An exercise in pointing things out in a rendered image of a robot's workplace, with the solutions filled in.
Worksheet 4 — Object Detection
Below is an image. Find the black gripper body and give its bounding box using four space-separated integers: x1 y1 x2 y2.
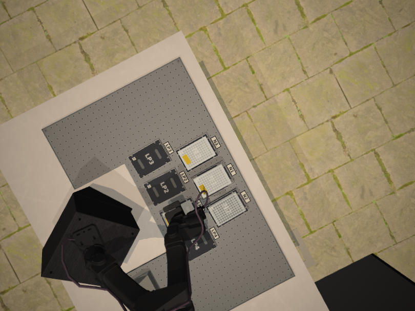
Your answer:
165 201 184 223

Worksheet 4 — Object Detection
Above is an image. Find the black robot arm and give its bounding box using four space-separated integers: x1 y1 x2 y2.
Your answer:
72 209 202 311

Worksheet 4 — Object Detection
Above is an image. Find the light grey control panel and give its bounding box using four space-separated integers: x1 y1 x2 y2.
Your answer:
134 271 159 291

